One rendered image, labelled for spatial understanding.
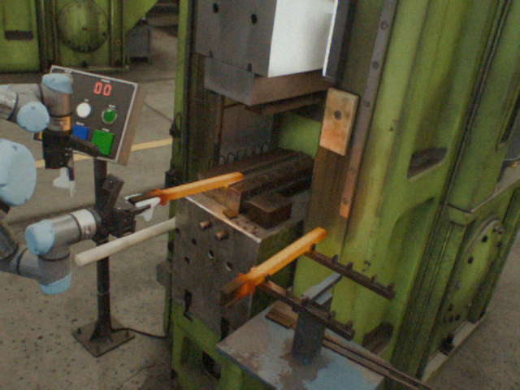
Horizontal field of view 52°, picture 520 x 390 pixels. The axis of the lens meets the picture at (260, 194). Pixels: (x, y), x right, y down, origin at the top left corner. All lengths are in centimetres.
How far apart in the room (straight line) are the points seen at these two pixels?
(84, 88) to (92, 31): 436
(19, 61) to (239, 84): 492
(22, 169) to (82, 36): 526
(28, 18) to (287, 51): 498
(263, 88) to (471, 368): 178
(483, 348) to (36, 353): 209
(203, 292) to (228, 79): 73
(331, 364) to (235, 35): 94
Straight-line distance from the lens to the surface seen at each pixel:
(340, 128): 150
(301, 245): 146
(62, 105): 162
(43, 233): 133
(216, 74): 162
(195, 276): 186
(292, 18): 150
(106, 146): 189
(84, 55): 641
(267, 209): 159
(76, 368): 246
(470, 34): 173
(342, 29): 144
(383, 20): 143
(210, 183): 162
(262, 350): 152
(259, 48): 149
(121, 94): 191
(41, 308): 277
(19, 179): 108
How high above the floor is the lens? 174
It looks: 27 degrees down
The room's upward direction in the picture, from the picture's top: 8 degrees clockwise
